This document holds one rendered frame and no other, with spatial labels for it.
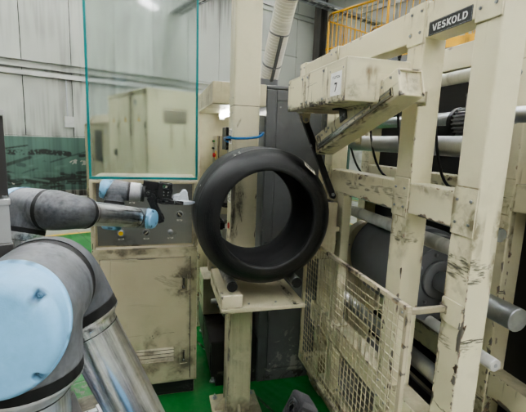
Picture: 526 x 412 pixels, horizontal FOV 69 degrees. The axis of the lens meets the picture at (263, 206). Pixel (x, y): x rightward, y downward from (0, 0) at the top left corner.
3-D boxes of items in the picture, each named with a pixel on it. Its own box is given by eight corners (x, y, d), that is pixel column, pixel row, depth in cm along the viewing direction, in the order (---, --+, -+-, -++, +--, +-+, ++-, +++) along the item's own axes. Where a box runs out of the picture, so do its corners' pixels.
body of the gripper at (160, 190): (174, 185, 152) (142, 181, 148) (171, 206, 153) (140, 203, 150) (173, 182, 159) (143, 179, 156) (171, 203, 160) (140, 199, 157)
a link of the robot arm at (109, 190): (100, 200, 152) (102, 179, 153) (129, 203, 155) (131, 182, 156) (97, 199, 144) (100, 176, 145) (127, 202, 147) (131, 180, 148)
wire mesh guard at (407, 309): (297, 356, 217) (305, 236, 205) (300, 356, 217) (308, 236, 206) (387, 499, 132) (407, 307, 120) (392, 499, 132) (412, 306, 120)
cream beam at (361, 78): (286, 112, 187) (287, 80, 184) (333, 114, 193) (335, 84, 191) (342, 100, 129) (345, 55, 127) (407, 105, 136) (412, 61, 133)
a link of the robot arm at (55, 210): (71, 190, 102) (161, 204, 149) (37, 186, 104) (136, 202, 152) (65, 233, 101) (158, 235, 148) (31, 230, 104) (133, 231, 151)
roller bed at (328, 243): (295, 248, 216) (297, 196, 211) (319, 248, 220) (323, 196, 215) (307, 259, 197) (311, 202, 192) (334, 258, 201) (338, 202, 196)
